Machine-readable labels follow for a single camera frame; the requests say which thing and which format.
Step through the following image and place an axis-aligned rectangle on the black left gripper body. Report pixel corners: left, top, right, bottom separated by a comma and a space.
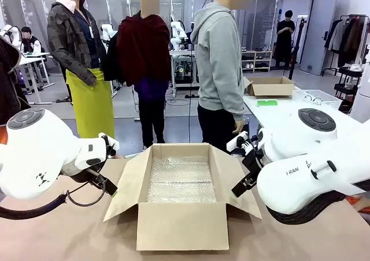
61, 161, 109, 184

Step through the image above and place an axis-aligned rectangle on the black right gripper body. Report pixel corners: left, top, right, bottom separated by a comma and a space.
242, 148, 266, 177

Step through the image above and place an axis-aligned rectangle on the person's right hand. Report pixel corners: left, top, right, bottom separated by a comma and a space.
232, 120, 246, 135

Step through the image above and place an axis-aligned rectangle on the white side table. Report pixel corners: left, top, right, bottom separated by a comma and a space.
242, 89, 364, 136

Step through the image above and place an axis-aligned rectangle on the green flat item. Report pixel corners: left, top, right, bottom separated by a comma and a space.
257, 99, 279, 108

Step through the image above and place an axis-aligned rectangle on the clear bubble wrap sheet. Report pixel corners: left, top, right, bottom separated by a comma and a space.
146, 156, 218, 204

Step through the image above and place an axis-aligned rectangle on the small open cardboard box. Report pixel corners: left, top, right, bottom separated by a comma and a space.
243, 76, 296, 98

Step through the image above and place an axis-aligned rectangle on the open brown cardboard box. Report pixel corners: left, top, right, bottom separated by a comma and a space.
103, 142, 262, 252

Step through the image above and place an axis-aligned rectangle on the white plastic mesh basket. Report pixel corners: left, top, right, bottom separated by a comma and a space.
291, 89, 343, 112

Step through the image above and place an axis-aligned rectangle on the wooden shoe shelf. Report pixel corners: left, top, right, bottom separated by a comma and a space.
240, 50, 273, 73

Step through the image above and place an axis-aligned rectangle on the orange cloth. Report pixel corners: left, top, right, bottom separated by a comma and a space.
345, 195, 370, 213

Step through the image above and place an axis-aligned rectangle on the person in grey hoodie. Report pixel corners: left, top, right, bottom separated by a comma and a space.
190, 0, 256, 155

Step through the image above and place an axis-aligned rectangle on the computer tower with lights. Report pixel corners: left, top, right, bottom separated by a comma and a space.
172, 54, 199, 89

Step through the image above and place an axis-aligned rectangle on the dark hanging garment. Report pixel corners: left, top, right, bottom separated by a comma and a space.
0, 35, 32, 126

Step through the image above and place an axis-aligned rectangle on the black utility cart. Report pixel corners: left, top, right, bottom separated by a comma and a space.
333, 65, 364, 106

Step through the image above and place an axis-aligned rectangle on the standing person in black clothes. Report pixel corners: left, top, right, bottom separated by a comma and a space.
275, 10, 297, 69

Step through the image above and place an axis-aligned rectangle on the white office desk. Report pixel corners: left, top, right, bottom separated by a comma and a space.
16, 52, 56, 105

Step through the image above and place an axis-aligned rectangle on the white round column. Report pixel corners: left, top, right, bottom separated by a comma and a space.
350, 44, 370, 123

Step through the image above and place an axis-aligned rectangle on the mannequin plaid jacket yellow skirt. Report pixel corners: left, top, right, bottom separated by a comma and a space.
47, 0, 116, 139

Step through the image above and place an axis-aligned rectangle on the mannequin with dark red shawl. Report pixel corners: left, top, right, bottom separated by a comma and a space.
102, 0, 173, 149

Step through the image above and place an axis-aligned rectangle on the seated person in dark jacket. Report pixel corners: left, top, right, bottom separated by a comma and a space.
20, 26, 43, 54

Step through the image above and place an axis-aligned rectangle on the black clothes rack with coats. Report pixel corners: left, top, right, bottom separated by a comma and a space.
321, 14, 370, 77

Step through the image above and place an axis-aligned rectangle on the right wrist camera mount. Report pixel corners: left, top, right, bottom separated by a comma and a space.
226, 131, 258, 158

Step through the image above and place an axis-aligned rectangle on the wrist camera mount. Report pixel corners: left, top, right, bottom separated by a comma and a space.
226, 131, 258, 158
98, 133, 120, 159

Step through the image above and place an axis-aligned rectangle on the thin black cable loop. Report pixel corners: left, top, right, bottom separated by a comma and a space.
65, 182, 106, 207

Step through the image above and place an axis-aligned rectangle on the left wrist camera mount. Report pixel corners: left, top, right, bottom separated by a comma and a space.
98, 133, 120, 159

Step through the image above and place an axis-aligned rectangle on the left arm black cable sleeve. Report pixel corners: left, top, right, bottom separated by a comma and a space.
0, 193, 69, 220

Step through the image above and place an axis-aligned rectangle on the arm black cable sleeve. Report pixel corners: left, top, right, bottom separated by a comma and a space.
265, 191, 347, 226
0, 193, 69, 220

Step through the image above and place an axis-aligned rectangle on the right arm black cable sleeve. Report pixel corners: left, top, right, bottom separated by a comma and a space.
265, 191, 347, 226

